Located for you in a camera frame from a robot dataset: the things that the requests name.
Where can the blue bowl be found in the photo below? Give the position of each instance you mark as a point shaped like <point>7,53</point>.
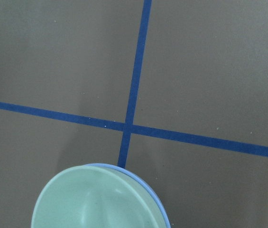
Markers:
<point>142,183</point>

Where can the green bowl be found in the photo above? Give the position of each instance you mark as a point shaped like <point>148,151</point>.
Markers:
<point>95,197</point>

